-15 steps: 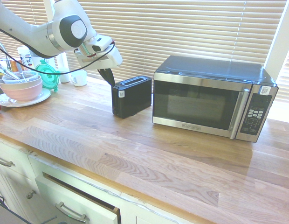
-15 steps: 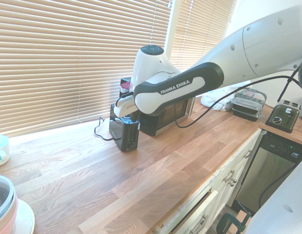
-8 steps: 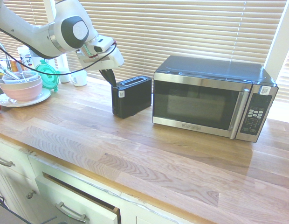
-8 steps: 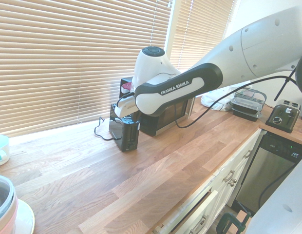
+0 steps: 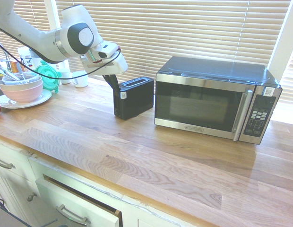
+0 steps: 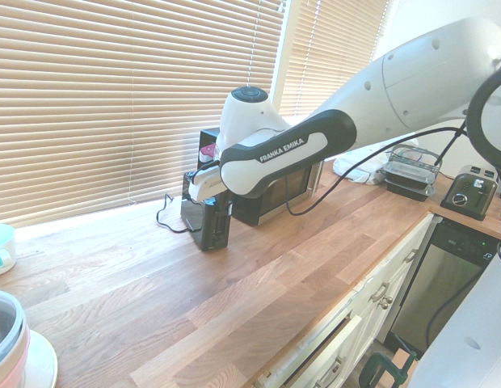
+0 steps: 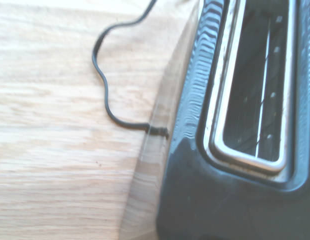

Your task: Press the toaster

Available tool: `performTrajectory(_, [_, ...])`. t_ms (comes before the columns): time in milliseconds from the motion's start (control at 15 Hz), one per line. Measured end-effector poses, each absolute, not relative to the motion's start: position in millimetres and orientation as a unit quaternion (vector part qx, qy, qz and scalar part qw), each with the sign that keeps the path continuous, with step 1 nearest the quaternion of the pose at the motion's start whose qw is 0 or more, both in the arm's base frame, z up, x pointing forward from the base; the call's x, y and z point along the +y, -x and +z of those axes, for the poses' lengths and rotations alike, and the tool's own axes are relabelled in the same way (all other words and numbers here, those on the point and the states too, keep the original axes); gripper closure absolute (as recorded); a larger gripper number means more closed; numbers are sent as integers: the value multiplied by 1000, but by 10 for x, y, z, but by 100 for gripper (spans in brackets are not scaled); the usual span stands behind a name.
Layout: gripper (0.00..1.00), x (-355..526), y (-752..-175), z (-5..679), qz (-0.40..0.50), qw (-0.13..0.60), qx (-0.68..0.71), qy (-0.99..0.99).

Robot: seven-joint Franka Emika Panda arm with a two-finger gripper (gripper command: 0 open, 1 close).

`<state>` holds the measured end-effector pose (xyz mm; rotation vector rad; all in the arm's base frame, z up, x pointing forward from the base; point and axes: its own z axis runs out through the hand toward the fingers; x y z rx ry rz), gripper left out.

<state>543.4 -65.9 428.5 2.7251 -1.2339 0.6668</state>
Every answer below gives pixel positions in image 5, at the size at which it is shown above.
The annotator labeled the pink ribbed bowl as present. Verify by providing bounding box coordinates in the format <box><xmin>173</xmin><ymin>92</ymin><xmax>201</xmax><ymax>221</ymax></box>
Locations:
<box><xmin>0</xmin><ymin>79</ymin><xmax>44</xmax><ymax>104</ymax></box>

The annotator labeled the white dinner plate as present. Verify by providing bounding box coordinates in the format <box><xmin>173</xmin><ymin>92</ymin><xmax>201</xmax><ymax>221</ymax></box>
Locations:
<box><xmin>0</xmin><ymin>88</ymin><xmax>53</xmax><ymax>109</ymax></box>

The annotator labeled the beige blind behind arm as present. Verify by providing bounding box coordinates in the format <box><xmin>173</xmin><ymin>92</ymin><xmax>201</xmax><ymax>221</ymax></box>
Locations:
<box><xmin>0</xmin><ymin>0</ymin><xmax>55</xmax><ymax>60</ymax></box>

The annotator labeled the wide beige window blind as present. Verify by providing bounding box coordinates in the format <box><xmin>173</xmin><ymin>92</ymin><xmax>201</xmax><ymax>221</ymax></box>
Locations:
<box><xmin>55</xmin><ymin>0</ymin><xmax>292</xmax><ymax>105</ymax></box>

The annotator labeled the white wipes canister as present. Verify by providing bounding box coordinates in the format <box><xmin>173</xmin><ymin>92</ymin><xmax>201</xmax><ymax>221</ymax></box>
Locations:
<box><xmin>17</xmin><ymin>46</ymin><xmax>35</xmax><ymax>72</ymax></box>

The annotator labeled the metal utensil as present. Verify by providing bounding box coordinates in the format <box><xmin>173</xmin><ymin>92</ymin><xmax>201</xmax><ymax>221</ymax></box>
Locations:
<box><xmin>1</xmin><ymin>69</ymin><xmax>22</xmax><ymax>82</ymax></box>

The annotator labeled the stainless steel black microwave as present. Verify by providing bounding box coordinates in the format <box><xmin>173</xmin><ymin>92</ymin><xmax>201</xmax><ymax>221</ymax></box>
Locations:
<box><xmin>154</xmin><ymin>56</ymin><xmax>283</xmax><ymax>145</ymax></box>

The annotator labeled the tall white cup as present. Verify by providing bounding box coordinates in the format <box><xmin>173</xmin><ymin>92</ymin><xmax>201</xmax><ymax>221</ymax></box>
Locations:
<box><xmin>58</xmin><ymin>59</ymin><xmax>72</xmax><ymax>85</ymax></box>

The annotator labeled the white mug with handle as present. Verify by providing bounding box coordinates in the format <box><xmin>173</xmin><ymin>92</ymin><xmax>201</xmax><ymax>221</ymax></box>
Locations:
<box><xmin>71</xmin><ymin>70</ymin><xmax>89</xmax><ymax>89</ymax></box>

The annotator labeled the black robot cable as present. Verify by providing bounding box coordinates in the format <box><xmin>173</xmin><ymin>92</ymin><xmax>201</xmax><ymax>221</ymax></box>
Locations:
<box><xmin>0</xmin><ymin>25</ymin><xmax>122</xmax><ymax>80</ymax></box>

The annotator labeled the white open drawer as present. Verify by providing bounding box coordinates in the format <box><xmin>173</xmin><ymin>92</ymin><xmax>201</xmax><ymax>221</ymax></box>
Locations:
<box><xmin>35</xmin><ymin>174</ymin><xmax>124</xmax><ymax>227</ymax></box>

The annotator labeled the brushed metal drawer handle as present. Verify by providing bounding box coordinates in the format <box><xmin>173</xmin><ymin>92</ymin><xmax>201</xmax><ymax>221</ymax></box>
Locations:
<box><xmin>55</xmin><ymin>204</ymin><xmax>91</xmax><ymax>226</ymax></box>
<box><xmin>0</xmin><ymin>156</ymin><xmax>15</xmax><ymax>170</ymax></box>

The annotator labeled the teal plastic lid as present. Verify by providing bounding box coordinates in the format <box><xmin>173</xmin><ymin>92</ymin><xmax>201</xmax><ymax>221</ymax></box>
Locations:
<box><xmin>34</xmin><ymin>60</ymin><xmax>61</xmax><ymax>94</ymax></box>

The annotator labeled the orange spice bottle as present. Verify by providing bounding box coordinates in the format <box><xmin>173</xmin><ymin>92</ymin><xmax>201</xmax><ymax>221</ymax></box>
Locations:
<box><xmin>6</xmin><ymin>59</ymin><xmax>25</xmax><ymax>73</ymax></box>

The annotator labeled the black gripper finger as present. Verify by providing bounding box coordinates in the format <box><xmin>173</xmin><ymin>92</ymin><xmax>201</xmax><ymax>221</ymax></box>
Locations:
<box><xmin>102</xmin><ymin>74</ymin><xmax>115</xmax><ymax>88</ymax></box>
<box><xmin>109</xmin><ymin>73</ymin><xmax>120</xmax><ymax>92</ymax></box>

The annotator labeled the clear plastic container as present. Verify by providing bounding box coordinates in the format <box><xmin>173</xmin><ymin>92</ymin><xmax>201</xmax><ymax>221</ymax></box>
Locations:
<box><xmin>1</xmin><ymin>71</ymin><xmax>40</xmax><ymax>86</ymax></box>

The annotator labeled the white bowl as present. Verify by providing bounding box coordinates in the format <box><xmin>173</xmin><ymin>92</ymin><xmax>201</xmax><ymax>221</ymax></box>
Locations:
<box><xmin>0</xmin><ymin>75</ymin><xmax>43</xmax><ymax>92</ymax></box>

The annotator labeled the white kitchen cabinet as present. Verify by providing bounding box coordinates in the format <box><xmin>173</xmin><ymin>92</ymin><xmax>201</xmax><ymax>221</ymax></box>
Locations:
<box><xmin>0</xmin><ymin>137</ymin><xmax>208</xmax><ymax>227</ymax></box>

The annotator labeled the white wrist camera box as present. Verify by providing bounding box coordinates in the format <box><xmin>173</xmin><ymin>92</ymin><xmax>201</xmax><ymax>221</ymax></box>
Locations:
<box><xmin>90</xmin><ymin>41</ymin><xmax>121</xmax><ymax>63</ymax></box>

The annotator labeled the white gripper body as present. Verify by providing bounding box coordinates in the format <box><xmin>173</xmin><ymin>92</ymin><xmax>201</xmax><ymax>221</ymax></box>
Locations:
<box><xmin>79</xmin><ymin>54</ymin><xmax>129</xmax><ymax>77</ymax></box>

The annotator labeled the narrow beige window blind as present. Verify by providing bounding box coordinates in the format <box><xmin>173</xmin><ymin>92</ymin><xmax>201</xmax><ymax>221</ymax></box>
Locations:
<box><xmin>278</xmin><ymin>39</ymin><xmax>293</xmax><ymax>105</ymax></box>

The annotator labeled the black slot toaster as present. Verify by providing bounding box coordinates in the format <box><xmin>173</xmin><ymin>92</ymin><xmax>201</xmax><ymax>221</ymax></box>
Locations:
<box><xmin>112</xmin><ymin>77</ymin><xmax>155</xmax><ymax>121</ymax></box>

